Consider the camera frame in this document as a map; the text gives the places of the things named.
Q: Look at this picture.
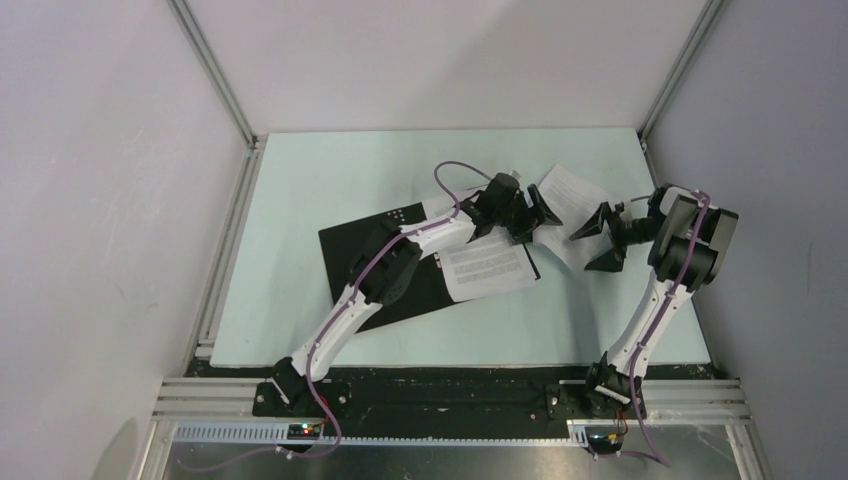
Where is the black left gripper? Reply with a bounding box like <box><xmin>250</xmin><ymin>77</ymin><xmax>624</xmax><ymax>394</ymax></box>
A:
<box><xmin>493</xmin><ymin>185</ymin><xmax>562</xmax><ymax>246</ymax></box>

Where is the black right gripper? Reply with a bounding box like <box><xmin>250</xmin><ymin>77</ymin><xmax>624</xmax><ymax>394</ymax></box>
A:
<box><xmin>570</xmin><ymin>202</ymin><xmax>665</xmax><ymax>273</ymax></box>

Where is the printed paper sheet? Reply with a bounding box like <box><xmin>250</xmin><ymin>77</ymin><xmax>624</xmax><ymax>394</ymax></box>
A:
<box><xmin>434</xmin><ymin>227</ymin><xmax>541</xmax><ymax>303</ymax></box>
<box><xmin>533</xmin><ymin>165</ymin><xmax>609</xmax><ymax>271</ymax></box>

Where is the red folder with black inside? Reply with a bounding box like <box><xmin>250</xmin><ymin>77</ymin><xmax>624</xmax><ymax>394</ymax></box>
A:
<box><xmin>317</xmin><ymin>198</ymin><xmax>541</xmax><ymax>335</ymax></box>

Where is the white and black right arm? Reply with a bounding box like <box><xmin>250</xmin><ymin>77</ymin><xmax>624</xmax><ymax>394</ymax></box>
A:
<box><xmin>570</xmin><ymin>183</ymin><xmax>739</xmax><ymax>418</ymax></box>

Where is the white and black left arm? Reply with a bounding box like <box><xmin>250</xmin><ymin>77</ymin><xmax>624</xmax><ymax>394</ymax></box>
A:
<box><xmin>270</xmin><ymin>173</ymin><xmax>563</xmax><ymax>416</ymax></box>

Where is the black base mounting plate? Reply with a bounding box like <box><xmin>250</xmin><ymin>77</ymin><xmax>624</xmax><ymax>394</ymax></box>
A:
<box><xmin>252</xmin><ymin>365</ymin><xmax>645</xmax><ymax>438</ymax></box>

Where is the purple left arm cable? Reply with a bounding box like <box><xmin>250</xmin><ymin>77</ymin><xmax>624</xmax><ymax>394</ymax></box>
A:
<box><xmin>177</xmin><ymin>160</ymin><xmax>495</xmax><ymax>473</ymax></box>

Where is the white slotted cable duct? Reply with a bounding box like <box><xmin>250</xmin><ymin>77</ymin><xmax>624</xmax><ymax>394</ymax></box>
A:
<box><xmin>173</xmin><ymin>421</ymin><xmax>589</xmax><ymax>447</ymax></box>

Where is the aluminium frame rail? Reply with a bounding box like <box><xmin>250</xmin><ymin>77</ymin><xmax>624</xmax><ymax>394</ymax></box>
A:
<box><xmin>166</xmin><ymin>0</ymin><xmax>258</xmax><ymax>149</ymax></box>

